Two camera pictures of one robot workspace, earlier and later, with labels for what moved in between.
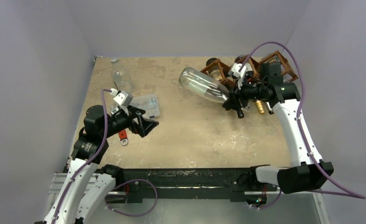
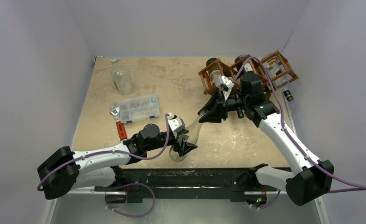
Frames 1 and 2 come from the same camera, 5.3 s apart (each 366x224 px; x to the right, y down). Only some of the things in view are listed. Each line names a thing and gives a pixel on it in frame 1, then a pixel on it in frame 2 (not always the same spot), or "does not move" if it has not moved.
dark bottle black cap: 240,114 does not move
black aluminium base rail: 144,185 does not move
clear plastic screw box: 150,103 does not move
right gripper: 235,97 to 223,106
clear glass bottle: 204,85 to 193,128
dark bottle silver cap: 214,71 does not move
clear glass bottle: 122,76 does not move
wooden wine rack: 221,71 does not move
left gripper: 145,124 to 183,146
